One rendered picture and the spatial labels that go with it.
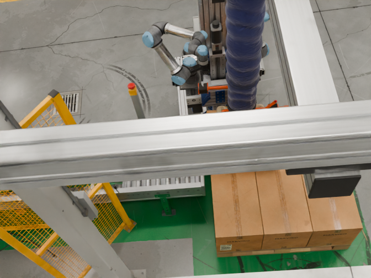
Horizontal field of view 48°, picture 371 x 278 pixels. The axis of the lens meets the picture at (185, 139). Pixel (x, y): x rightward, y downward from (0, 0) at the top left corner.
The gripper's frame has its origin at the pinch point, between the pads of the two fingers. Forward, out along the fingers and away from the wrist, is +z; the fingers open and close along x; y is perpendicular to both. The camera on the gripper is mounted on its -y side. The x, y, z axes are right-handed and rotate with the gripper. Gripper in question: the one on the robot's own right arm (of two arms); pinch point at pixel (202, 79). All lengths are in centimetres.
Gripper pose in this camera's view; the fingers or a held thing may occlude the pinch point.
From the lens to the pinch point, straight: 340.4
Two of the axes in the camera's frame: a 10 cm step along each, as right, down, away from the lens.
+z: 0.9, 5.4, 8.4
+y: 10.0, -0.4, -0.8
